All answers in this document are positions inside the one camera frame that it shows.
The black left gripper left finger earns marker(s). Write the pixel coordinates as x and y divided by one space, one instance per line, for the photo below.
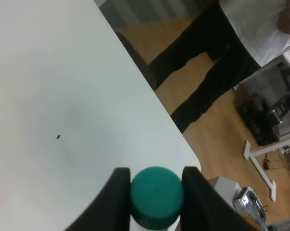
110 210

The green-capped test tube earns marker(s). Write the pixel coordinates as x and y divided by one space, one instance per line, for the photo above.
156 199

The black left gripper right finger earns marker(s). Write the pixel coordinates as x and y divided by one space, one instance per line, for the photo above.
204 209

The person in black trousers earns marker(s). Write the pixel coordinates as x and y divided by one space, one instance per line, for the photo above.
241 36

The black equipment on floor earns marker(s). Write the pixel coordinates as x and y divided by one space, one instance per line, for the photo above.
262 119

